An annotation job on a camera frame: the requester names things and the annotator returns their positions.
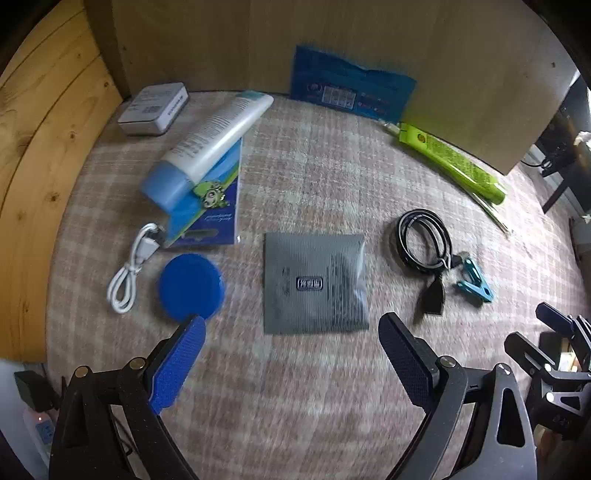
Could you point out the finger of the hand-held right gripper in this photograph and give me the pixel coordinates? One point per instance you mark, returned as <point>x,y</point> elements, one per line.
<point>554,318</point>
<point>526,353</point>

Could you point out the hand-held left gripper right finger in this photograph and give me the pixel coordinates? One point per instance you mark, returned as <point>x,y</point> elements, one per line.
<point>405,364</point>

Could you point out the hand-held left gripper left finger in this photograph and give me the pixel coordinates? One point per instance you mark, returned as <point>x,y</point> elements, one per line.
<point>181,360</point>

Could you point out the black binder clip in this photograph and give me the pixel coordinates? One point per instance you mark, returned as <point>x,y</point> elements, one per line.
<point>432,297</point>

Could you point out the blue round disc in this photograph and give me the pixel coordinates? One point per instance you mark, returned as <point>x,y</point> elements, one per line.
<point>191,286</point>

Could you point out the blue cartoon card package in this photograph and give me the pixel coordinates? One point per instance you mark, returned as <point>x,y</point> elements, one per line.
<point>212,212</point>

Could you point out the white tube with blue cap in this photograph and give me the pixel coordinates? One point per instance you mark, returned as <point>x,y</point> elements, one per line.
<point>212,138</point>

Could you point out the teal plastic clip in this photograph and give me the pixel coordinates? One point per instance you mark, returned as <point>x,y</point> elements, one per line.
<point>475,284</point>

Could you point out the grey foil packet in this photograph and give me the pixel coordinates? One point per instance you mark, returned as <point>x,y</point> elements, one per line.
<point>316,281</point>

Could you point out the pale thin sticks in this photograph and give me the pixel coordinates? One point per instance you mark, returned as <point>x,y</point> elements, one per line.
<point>491,212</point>

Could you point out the black furniture leg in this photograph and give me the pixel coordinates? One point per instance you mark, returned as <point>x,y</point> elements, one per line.
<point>561,184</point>

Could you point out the black power adapter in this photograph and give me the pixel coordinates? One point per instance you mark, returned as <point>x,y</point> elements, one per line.
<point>32,387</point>

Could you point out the white power strip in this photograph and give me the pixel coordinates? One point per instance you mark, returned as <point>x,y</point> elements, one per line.
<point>39,429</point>

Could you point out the lime green tube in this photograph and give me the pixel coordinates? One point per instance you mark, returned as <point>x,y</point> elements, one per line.
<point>450,159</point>

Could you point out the plaid table cloth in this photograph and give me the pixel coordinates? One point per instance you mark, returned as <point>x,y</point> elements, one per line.
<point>314,175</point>

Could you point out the wooden board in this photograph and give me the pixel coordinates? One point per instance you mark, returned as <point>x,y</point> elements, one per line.
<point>41,152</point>

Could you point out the white flat box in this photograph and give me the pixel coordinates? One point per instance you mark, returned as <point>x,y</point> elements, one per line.
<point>152,108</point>

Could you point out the blue plastic packet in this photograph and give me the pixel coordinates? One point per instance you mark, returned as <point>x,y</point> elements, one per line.
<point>346,85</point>

